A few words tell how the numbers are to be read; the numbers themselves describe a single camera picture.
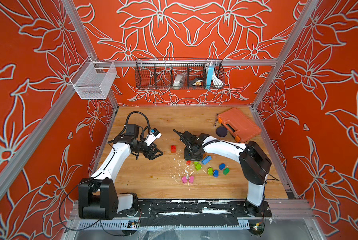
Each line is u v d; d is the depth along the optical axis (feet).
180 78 3.05
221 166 2.81
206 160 2.86
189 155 2.54
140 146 2.29
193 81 2.77
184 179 2.69
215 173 2.73
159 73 3.29
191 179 2.73
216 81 2.99
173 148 3.18
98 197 1.34
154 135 2.38
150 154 2.33
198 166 2.81
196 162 2.86
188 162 2.94
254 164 1.52
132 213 2.26
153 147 2.36
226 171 2.76
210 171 2.74
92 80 3.03
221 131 3.42
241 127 3.30
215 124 3.52
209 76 2.87
